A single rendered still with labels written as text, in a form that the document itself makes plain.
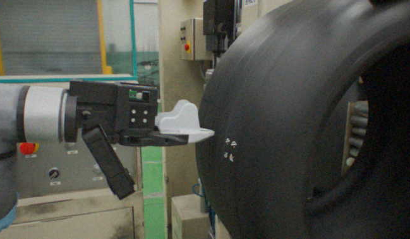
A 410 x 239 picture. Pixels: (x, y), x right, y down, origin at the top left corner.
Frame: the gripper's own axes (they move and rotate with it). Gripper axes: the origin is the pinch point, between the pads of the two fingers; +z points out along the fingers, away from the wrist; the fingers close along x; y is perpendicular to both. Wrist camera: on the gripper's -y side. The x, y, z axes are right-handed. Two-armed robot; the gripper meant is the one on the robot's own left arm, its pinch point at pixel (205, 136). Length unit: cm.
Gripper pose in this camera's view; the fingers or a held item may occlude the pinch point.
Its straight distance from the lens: 48.8
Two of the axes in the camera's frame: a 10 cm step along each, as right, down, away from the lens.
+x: -3.0, -2.1, 9.3
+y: 1.2, -9.8, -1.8
